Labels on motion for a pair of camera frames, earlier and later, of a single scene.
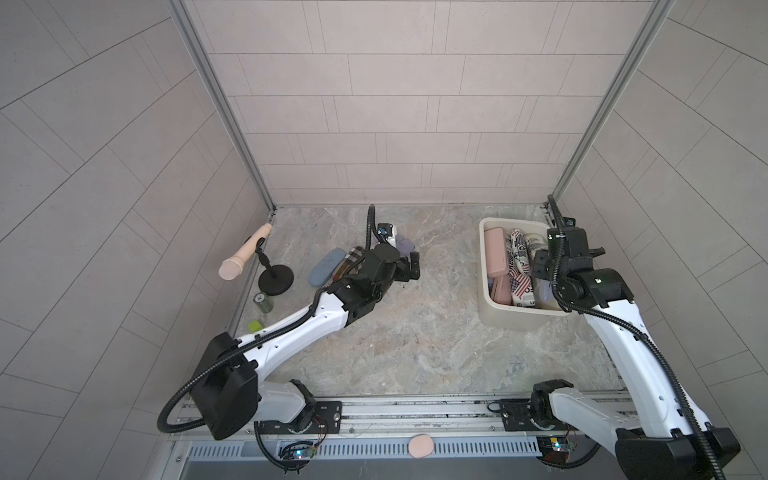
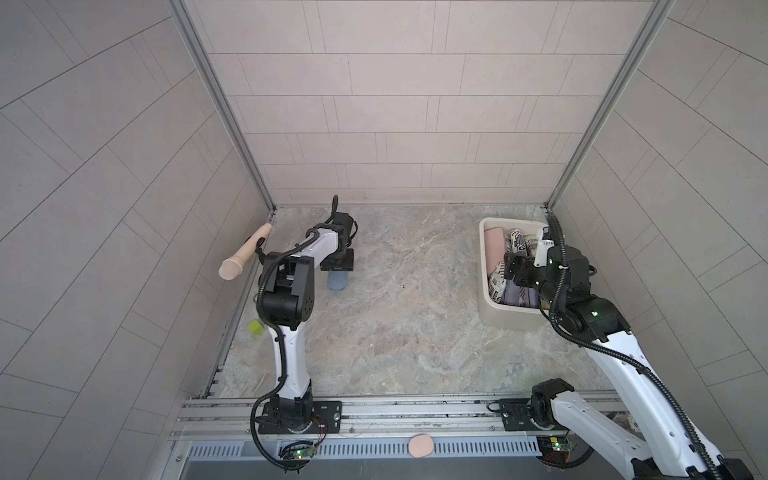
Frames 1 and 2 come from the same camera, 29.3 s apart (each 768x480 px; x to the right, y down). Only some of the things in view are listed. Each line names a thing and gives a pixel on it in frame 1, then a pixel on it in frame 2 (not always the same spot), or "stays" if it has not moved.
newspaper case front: x=518 y=251 stays
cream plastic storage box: x=508 y=317 stays
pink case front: x=495 y=244 stays
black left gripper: x=413 y=265 -> x=348 y=264
